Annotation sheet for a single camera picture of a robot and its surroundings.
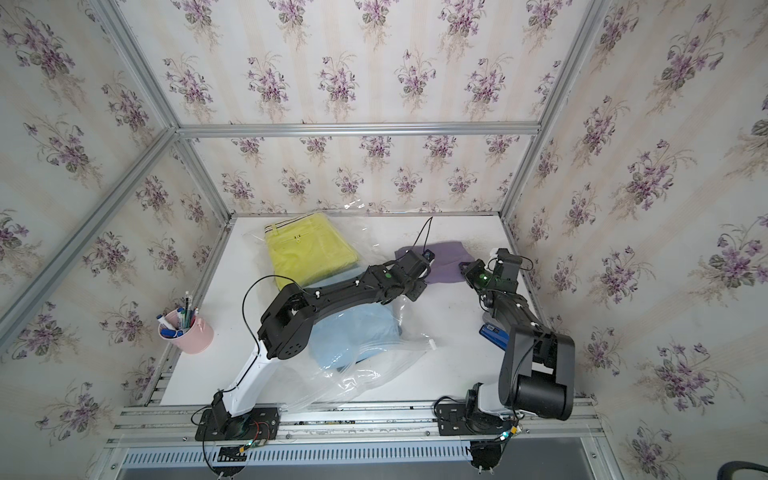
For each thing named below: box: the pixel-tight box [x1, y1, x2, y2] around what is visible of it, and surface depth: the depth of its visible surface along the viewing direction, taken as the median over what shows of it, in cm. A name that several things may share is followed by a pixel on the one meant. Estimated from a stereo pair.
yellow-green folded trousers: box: [264, 213, 359, 291], surface depth 100 cm
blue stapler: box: [479, 323, 510, 351], surface depth 88 cm
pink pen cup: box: [157, 309, 215, 354], surface depth 83 cm
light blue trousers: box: [309, 303, 402, 368], surface depth 80 cm
